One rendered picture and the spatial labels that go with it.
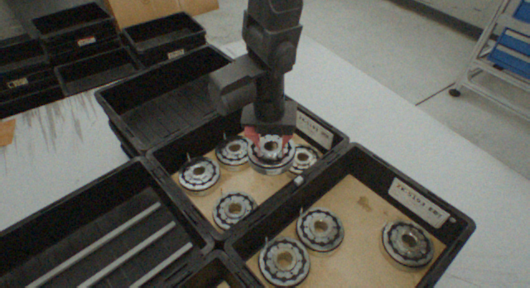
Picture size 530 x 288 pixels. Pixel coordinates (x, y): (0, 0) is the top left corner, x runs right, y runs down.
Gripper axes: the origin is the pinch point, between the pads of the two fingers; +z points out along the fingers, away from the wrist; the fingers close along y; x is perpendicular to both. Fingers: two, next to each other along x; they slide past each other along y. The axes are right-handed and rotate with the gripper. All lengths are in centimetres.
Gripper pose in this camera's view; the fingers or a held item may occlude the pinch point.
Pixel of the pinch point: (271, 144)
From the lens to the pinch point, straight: 66.5
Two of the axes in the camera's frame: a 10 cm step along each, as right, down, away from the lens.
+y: 10.0, 0.3, -0.9
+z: 0.4, 6.6, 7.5
